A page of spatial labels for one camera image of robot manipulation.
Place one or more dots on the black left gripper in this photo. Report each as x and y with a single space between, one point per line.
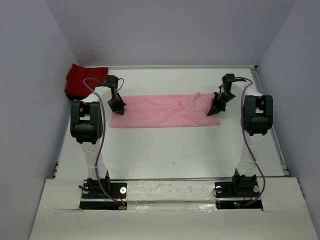
120 109

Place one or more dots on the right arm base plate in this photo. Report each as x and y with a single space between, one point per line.
229 198

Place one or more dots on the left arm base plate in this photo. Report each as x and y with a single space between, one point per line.
97 200

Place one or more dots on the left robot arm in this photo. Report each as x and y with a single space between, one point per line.
88 127

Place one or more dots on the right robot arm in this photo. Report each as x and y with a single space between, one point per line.
256 119

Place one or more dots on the pink t shirt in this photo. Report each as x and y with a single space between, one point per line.
165 111

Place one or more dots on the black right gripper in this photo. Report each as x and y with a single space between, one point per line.
216 107

